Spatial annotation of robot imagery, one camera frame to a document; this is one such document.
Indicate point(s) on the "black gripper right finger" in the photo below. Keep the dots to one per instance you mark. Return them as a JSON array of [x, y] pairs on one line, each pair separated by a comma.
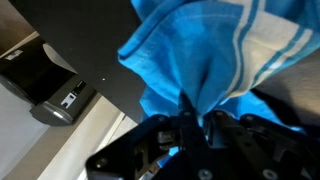
[[253, 150]]

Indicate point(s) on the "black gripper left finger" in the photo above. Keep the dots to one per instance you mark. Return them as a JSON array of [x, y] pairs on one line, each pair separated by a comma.
[[166, 150]]

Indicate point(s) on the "blue white striped towel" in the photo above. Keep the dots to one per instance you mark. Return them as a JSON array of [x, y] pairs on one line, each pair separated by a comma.
[[193, 46]]

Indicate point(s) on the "round black table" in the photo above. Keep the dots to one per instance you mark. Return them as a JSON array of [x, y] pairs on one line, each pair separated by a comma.
[[83, 40]]

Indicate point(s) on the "black electronics box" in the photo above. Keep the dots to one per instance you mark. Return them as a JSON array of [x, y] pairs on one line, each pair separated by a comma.
[[43, 86]]

